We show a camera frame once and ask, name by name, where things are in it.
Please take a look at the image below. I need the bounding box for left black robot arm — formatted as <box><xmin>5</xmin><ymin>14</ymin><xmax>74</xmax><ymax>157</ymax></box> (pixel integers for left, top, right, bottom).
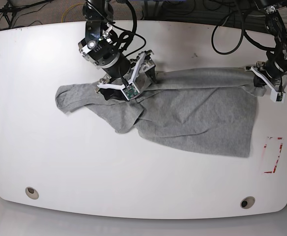
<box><xmin>244</xmin><ymin>0</ymin><xmax>287</xmax><ymax>96</ymax></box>

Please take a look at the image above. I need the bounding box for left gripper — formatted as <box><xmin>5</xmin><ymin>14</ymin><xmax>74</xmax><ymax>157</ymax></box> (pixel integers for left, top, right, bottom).
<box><xmin>244</xmin><ymin>60</ymin><xmax>287</xmax><ymax>92</ymax></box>

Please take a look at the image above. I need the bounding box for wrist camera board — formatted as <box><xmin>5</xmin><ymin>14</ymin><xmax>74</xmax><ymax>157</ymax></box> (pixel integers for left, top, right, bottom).
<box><xmin>270</xmin><ymin>90</ymin><xmax>286</xmax><ymax>103</ymax></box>
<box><xmin>122</xmin><ymin>84</ymin><xmax>140</xmax><ymax>101</ymax></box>

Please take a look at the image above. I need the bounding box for grey T-shirt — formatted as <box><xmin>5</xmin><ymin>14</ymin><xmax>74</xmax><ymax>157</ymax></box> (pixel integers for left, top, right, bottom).
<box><xmin>55</xmin><ymin>68</ymin><xmax>266</xmax><ymax>157</ymax></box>

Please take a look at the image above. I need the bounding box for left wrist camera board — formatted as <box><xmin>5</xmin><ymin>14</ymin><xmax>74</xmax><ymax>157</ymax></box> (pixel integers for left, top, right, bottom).
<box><xmin>270</xmin><ymin>90</ymin><xmax>286</xmax><ymax>103</ymax></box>

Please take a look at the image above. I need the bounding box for left table cable grommet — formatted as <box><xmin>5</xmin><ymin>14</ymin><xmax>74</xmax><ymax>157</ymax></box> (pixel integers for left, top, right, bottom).
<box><xmin>25</xmin><ymin>187</ymin><xmax>39</xmax><ymax>200</ymax></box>

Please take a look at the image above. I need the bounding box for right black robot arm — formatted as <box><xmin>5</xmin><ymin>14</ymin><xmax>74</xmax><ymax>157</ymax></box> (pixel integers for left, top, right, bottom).
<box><xmin>79</xmin><ymin>0</ymin><xmax>157</xmax><ymax>101</ymax></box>

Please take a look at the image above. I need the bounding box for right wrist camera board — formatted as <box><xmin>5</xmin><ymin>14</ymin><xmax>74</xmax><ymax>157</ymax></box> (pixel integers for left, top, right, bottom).
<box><xmin>122</xmin><ymin>84</ymin><xmax>140</xmax><ymax>101</ymax></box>

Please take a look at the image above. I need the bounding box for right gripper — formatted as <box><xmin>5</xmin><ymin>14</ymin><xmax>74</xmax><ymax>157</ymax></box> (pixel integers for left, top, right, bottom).
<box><xmin>94</xmin><ymin>50</ymin><xmax>157</xmax><ymax>101</ymax></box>

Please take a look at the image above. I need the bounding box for table cable grommet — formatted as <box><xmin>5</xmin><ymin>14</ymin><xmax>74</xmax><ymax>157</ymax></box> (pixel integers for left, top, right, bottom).
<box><xmin>240</xmin><ymin>196</ymin><xmax>255</xmax><ymax>209</ymax></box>
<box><xmin>25</xmin><ymin>187</ymin><xmax>39</xmax><ymax>200</ymax></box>

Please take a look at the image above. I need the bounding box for yellow cable on floor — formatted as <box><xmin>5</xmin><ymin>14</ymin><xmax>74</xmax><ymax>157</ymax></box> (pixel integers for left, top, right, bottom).
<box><xmin>61</xmin><ymin>4</ymin><xmax>75</xmax><ymax>23</ymax></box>

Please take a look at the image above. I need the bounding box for red tape marking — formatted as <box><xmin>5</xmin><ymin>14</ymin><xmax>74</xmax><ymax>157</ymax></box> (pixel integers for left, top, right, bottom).
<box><xmin>261</xmin><ymin>137</ymin><xmax>284</xmax><ymax>174</ymax></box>

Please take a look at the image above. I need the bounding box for black tripod stand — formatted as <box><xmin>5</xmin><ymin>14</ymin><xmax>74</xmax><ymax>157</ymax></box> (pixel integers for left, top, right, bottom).
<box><xmin>0</xmin><ymin>0</ymin><xmax>53</xmax><ymax>29</ymax></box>

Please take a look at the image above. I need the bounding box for right table cable grommet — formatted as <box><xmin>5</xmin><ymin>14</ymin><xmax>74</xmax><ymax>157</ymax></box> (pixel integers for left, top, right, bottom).
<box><xmin>240</xmin><ymin>196</ymin><xmax>255</xmax><ymax>209</ymax></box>

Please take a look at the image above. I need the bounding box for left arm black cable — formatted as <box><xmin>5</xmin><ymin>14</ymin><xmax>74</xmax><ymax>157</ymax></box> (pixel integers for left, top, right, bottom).
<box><xmin>211</xmin><ymin>0</ymin><xmax>277</xmax><ymax>55</ymax></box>

